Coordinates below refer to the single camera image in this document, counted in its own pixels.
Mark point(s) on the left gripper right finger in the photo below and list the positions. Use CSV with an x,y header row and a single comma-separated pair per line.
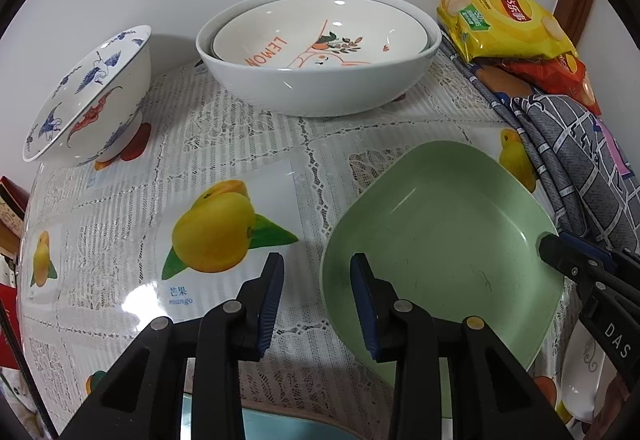
x,y
491,394

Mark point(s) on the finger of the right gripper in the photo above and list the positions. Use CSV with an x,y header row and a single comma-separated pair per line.
x,y
568,261
595,247

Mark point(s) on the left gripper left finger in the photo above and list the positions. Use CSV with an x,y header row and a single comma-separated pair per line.
x,y
140,397

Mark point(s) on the white floral bowl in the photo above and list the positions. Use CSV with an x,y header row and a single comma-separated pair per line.
x,y
585,375

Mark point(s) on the blue square plate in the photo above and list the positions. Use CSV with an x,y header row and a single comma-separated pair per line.
x,y
263,425

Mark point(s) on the green square plate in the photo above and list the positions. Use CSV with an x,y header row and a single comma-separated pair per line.
x,y
455,233

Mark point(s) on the grey checked cloth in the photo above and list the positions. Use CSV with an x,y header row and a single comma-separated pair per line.
x,y
592,189

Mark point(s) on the red paper bag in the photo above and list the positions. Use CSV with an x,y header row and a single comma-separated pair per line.
x,y
8,297

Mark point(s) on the fruit print tablecloth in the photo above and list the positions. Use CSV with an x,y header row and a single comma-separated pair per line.
x,y
177,231

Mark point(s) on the orange chips bag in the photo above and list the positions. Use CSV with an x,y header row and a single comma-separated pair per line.
x,y
562,75

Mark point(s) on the patterned brown box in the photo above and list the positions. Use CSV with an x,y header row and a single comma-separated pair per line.
x,y
13,204

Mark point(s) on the yellow chips bag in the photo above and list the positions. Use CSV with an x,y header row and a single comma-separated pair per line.
x,y
503,29

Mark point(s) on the blue bird porcelain bowl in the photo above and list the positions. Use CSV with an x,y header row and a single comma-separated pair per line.
x,y
95,109

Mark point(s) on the large white bowl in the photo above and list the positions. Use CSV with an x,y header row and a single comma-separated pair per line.
x,y
319,58

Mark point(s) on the brown door frame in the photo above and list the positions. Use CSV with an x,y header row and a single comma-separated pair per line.
x,y
572,16

